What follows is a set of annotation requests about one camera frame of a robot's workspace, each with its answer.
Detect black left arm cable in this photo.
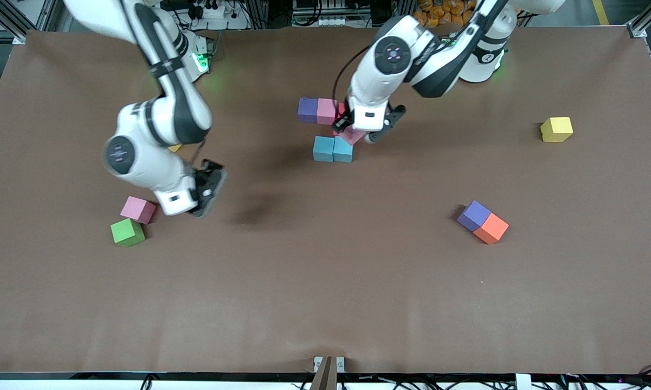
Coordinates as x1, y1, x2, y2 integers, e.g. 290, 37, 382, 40
333, 46, 370, 105

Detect purple foam cube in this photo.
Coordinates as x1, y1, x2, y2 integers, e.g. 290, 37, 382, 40
457, 200, 492, 232
298, 97, 319, 124

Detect large white power strip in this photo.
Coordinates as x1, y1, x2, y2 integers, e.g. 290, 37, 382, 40
187, 0, 250, 31

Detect pink foam cube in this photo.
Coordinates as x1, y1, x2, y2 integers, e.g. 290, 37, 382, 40
120, 196, 157, 225
333, 126, 368, 146
317, 98, 338, 125

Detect orange foam cube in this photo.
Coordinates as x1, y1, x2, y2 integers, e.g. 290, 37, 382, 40
473, 213, 510, 245

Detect aluminium frame strut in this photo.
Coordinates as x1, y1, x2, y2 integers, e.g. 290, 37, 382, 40
0, 0, 60, 44
628, 0, 651, 38

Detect bag of orange items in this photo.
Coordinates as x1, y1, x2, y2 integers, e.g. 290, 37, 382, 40
414, 0, 480, 28

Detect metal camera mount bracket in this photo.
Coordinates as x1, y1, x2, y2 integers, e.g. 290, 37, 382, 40
310, 355, 346, 390

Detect black cable bundle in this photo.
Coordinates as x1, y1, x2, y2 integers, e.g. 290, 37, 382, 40
558, 364, 651, 390

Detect green foam cube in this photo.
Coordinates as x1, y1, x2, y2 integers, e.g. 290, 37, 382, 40
111, 218, 146, 248

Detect aluminium frame post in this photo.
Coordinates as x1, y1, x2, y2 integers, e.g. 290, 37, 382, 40
393, 0, 415, 27
248, 0, 269, 29

